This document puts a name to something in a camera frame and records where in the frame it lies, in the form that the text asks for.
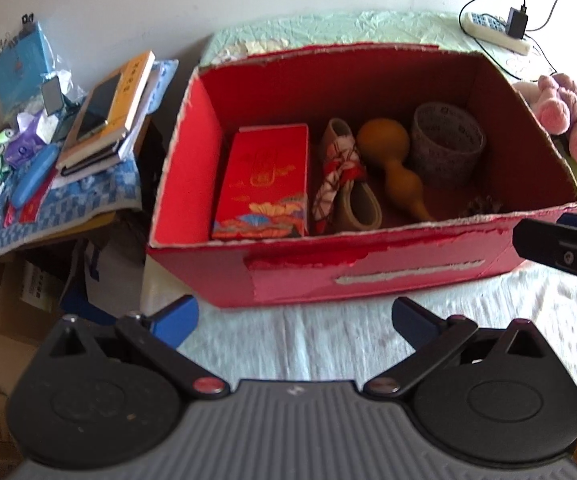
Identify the red gift carton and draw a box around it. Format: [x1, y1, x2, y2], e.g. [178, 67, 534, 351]
[211, 124, 309, 242]

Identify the orange wooden gourd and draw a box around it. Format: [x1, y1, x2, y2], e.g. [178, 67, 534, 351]
[356, 118, 434, 222]

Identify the green bear print bedsheet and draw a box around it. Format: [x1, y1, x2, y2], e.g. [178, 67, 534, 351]
[140, 11, 577, 385]

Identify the brown pine cone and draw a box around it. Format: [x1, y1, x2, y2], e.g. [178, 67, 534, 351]
[461, 195, 502, 218]

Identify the pink plush toy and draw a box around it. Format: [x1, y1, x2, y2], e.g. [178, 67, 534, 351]
[512, 73, 577, 185]

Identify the blue white checkered cloth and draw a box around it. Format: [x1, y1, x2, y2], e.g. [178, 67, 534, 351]
[0, 157, 142, 256]

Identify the brown cardboard box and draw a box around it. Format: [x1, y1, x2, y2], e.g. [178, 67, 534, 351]
[0, 242, 76, 396]

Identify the red cardboard storage box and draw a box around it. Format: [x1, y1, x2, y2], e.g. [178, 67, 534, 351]
[147, 44, 577, 308]

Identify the blue glasses case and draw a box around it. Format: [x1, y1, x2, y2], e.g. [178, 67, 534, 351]
[11, 144, 61, 210]

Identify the black power adapter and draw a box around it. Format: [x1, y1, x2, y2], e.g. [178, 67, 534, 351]
[505, 6, 528, 39]

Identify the smartphone with dark screen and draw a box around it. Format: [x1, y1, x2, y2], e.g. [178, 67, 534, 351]
[70, 72, 121, 148]

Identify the white power strip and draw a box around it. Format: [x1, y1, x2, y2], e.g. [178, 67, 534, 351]
[461, 12, 531, 56]

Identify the purple plush toy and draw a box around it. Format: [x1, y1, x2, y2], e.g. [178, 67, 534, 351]
[4, 110, 58, 169]

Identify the orange yellow book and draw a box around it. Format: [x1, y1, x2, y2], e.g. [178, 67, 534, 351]
[56, 50, 155, 170]

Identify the light blue paper bag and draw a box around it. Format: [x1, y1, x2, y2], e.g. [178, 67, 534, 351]
[0, 13, 56, 119]

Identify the black power cable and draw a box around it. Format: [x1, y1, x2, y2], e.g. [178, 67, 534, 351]
[457, 0, 567, 82]

